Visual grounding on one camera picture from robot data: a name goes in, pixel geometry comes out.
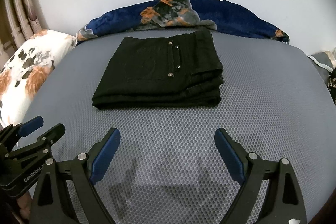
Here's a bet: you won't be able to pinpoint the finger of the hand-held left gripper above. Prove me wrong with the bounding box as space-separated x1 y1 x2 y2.
19 116 44 136
9 123 66 161

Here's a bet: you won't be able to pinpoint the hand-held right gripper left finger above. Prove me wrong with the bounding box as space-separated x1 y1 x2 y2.
30 127 121 224

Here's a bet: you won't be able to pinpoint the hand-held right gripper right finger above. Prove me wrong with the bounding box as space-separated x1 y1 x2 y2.
214 128 307 224

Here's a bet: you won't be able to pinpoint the black pants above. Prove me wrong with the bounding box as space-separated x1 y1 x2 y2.
92 30 224 110

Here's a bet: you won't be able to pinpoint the person's left hand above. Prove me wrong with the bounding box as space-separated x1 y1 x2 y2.
14 191 32 220

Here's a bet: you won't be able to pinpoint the white floral pillow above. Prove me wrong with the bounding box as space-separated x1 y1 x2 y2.
0 29 78 128

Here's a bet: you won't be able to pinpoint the grey mesh mattress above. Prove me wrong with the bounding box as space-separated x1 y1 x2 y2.
22 28 336 224

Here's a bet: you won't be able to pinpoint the beige pleated curtain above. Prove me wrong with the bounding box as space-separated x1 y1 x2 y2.
0 0 50 56

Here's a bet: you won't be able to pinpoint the black and white patterned cloth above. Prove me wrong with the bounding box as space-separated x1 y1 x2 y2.
325 73 336 101

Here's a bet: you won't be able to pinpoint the blue floral blanket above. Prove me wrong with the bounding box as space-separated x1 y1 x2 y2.
76 0 290 45

